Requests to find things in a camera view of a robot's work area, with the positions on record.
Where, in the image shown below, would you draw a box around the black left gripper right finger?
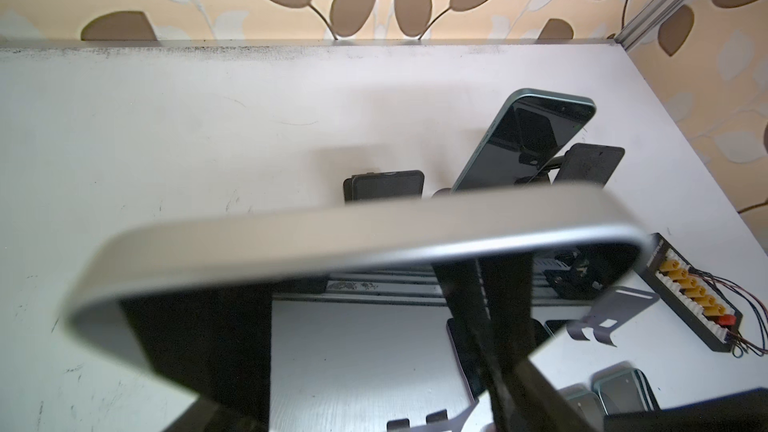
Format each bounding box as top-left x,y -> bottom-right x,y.
480,357 -> 593,431

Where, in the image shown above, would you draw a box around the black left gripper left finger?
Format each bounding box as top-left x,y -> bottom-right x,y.
164,397 -> 267,432

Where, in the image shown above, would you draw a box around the silver phone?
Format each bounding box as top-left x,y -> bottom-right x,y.
64,183 -> 649,429

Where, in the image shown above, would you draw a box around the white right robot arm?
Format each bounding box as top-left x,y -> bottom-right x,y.
603,388 -> 767,432

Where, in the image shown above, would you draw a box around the black phone stand front left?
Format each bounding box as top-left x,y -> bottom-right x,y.
386,402 -> 479,432

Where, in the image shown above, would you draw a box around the black flat phone stand left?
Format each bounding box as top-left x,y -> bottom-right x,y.
342,170 -> 425,203

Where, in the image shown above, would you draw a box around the black flat stand back right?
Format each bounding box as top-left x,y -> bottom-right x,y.
541,143 -> 625,186

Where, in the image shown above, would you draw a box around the black charging board yellow plugs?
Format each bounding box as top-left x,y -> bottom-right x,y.
638,233 -> 767,358

